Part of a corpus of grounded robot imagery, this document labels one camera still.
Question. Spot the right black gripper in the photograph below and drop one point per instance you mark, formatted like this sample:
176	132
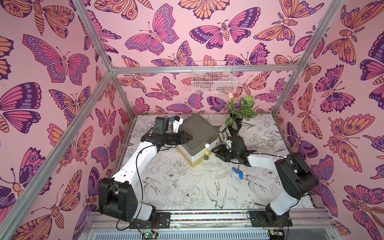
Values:
232	153

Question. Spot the grey cream three-drawer chest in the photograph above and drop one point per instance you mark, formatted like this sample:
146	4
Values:
204	139

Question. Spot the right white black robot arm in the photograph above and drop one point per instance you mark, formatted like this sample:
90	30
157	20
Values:
295	175

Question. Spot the white wire wall basket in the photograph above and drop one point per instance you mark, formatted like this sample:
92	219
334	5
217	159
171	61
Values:
214	79

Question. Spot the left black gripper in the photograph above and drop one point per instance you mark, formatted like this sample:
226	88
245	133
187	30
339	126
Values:
181	136

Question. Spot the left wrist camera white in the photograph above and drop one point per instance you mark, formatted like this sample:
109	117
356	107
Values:
176	123

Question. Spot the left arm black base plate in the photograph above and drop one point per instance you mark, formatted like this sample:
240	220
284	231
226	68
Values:
159	220

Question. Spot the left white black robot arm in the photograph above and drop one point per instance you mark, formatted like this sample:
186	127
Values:
122	196

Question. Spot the potted green plant pink tulip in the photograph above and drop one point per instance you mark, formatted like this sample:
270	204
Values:
245	111

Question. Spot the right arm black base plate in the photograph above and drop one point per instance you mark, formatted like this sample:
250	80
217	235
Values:
268	219

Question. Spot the aluminium front rail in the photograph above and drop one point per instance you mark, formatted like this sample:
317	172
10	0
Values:
226	219

